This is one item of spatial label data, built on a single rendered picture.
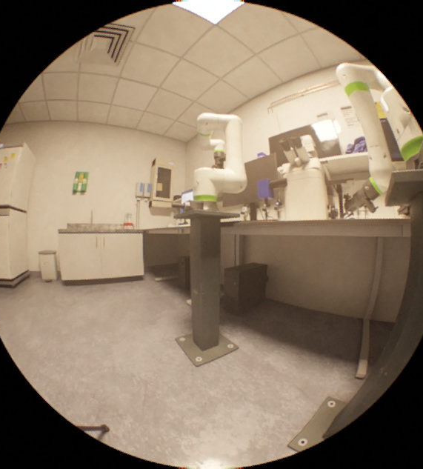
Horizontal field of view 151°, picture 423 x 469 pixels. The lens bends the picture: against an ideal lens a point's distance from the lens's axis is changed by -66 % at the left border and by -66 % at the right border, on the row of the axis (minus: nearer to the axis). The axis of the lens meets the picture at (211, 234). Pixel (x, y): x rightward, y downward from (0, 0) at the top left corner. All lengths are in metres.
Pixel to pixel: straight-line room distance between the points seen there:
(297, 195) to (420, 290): 0.58
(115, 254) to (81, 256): 0.48
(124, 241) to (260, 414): 2.19
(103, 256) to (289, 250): 2.16
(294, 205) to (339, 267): 0.89
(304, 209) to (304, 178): 0.13
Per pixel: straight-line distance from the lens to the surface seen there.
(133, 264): 2.31
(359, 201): 0.85
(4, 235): 2.58
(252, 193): 1.21
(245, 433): 0.75
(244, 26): 2.11
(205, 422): 0.76
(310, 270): 1.54
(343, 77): 0.83
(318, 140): 1.56
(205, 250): 0.78
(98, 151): 3.16
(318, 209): 0.70
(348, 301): 1.56
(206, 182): 0.81
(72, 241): 2.27
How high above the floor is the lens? 0.70
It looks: 1 degrees down
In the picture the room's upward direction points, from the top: straight up
